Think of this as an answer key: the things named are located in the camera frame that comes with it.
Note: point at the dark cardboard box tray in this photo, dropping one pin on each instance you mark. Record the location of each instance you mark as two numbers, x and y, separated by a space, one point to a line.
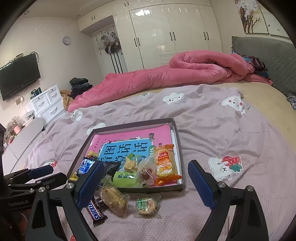
178 185

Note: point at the pink folded quilt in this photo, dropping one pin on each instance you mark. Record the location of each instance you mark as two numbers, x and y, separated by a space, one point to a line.
186 68

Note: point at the white drawer cabinet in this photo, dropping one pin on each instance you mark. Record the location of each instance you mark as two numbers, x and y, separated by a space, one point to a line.
47 105

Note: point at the green pastry packet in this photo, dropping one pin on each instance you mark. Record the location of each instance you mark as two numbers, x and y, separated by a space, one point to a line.
124 179

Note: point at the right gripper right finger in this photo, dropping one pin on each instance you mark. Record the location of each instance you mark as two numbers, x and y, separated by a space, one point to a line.
248 222

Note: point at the white curved desk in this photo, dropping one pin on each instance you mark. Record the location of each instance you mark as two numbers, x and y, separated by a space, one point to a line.
17 148

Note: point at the grey patterned cloth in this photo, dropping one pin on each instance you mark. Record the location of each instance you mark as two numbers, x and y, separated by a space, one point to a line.
291 98

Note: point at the dark folded clothes pile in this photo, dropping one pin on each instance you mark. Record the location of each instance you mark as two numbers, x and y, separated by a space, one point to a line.
79 86

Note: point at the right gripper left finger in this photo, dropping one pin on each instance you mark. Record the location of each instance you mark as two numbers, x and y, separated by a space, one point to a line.
44 221

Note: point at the brown fuzzy blanket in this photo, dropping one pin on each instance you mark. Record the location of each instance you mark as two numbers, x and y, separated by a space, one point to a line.
66 98

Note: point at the pink book blue title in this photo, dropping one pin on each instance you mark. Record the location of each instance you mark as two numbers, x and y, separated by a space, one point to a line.
116 146

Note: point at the floral wall painting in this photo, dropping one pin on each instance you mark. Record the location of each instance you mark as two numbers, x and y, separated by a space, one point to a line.
256 19

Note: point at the orange rice cracker packet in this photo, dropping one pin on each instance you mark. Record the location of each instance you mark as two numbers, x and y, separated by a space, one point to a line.
166 169

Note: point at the snickers bar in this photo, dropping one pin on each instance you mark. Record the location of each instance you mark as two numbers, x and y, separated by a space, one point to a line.
95 213

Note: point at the clear fried snack bag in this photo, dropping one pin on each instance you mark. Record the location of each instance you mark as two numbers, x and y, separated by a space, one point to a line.
113 198

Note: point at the round green biscuit packet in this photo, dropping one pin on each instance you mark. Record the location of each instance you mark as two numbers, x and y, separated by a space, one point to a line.
147 205

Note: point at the yellow snack packet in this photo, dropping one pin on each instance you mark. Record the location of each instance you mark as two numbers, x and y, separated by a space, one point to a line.
91 155

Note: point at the round wall clock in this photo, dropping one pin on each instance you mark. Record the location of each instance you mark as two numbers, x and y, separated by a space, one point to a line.
66 41

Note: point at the yellow chip packet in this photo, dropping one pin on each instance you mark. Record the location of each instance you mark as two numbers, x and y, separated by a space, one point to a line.
130 163

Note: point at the hanging bags on door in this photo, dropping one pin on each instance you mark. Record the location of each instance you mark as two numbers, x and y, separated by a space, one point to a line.
109 42

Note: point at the mauve patterned bedsheet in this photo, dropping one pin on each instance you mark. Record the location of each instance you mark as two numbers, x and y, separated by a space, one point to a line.
207 129

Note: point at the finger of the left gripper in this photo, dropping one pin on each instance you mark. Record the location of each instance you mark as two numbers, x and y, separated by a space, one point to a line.
39 172
44 182

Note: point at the blue snack packet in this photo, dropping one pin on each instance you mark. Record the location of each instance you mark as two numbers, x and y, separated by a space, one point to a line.
84 166

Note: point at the left hand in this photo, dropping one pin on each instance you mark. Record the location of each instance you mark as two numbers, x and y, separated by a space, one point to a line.
14 224

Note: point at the grey padded headboard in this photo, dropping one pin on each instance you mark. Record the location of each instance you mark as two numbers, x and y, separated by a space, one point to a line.
278 56

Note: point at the striped colourful clothes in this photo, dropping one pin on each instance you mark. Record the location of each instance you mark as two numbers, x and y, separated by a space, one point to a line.
259 66

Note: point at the black wall television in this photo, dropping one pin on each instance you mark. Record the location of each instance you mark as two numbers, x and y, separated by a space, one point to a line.
18 74

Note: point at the clear red candy bag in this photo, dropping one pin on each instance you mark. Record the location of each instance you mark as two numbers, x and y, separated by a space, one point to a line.
146 171

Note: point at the white wardrobe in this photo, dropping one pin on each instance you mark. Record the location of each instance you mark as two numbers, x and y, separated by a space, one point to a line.
152 32

